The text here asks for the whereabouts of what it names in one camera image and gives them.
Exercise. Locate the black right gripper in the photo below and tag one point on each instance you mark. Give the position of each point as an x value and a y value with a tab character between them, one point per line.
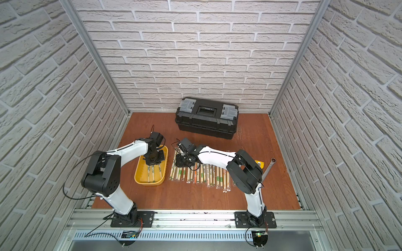
179	163

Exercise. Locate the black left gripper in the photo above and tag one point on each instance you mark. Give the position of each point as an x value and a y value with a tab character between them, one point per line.
154	158

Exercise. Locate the twelfth chopsticks pair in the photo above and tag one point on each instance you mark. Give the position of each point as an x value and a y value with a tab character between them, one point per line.
184	174

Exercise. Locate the eleventh chopsticks pair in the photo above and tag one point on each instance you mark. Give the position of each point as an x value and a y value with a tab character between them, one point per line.
189	176

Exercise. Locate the thirteenth chopsticks pair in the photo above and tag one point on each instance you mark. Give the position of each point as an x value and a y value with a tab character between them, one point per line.
179	174

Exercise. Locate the yellow plastic storage box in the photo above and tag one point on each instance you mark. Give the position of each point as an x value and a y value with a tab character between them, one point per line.
151	175

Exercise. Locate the fourteenth chopsticks pair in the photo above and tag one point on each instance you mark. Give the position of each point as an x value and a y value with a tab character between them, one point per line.
173	168

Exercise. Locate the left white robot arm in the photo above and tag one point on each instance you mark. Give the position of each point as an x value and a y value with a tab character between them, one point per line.
102	175

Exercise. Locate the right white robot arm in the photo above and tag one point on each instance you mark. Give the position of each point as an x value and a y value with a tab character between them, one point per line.
242	168

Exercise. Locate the black plastic toolbox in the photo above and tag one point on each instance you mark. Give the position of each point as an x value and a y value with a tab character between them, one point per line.
207	117

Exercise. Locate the yellow tape measure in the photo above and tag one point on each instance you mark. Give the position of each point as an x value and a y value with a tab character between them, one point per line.
260	164

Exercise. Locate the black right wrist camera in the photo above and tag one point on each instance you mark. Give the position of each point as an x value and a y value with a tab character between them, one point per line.
186	146

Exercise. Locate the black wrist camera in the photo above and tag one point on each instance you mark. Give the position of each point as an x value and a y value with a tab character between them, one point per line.
156	138
186	146

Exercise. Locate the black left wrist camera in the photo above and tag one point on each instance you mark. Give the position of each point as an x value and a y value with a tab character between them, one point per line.
156	138

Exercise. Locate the metal wrench yellow handle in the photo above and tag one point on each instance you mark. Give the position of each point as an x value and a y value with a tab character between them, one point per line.
267	170

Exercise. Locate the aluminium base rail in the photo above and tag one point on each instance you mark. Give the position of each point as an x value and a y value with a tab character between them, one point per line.
283	230

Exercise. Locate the aluminium frame post right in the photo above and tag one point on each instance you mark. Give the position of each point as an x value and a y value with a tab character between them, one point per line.
321	9

